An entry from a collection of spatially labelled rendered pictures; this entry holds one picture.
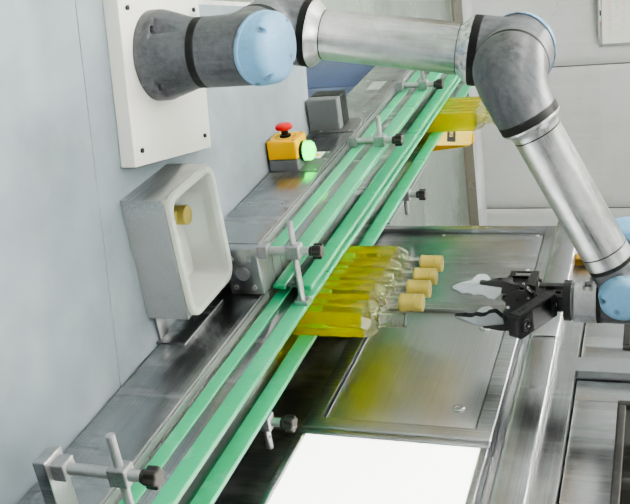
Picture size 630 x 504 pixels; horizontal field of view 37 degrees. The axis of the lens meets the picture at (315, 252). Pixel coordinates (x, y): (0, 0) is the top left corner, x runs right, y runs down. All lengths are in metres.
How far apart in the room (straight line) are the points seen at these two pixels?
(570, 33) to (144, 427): 6.47
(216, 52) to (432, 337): 0.75
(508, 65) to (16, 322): 0.80
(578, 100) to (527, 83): 6.33
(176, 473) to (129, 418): 0.16
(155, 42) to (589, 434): 0.98
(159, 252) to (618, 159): 6.56
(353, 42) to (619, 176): 6.45
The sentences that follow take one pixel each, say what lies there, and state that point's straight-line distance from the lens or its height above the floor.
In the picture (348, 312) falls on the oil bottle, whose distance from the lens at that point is 1.73.
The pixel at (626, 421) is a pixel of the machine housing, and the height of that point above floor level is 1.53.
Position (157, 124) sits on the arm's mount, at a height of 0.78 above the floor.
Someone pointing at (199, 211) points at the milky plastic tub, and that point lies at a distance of 1.70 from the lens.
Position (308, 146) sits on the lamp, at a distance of 2.09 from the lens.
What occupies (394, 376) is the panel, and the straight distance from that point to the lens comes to 1.81.
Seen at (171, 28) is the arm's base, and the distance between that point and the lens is 1.58.
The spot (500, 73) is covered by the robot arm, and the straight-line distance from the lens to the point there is 1.45.
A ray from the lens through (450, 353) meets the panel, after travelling 1.86.
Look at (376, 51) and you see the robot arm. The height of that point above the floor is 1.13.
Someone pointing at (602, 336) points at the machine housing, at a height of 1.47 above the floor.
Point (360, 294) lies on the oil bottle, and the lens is 1.78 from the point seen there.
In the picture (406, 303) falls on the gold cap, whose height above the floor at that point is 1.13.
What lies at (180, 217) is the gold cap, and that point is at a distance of 1.63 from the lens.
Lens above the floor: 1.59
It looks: 20 degrees down
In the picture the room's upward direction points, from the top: 91 degrees clockwise
